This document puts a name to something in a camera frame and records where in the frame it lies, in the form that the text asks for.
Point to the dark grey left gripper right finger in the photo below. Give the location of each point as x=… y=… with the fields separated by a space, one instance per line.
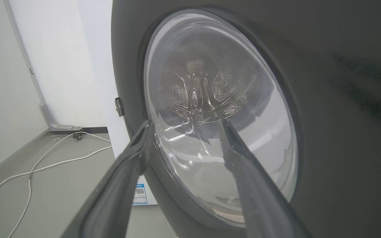
x=260 y=198

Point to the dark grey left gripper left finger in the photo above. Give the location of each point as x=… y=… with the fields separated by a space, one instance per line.
x=111 y=195

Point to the grey washing machine door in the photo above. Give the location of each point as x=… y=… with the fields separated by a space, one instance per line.
x=326 y=132

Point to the white washing machine body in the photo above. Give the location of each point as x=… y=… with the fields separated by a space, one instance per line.
x=101 y=66

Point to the blue QR code sticker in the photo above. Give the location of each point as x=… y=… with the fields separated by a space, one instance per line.
x=140 y=194

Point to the small black caster wheel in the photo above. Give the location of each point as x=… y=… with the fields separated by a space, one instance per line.
x=77 y=135

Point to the grey metal partition frame foot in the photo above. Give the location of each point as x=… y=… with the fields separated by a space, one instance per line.
x=56 y=120

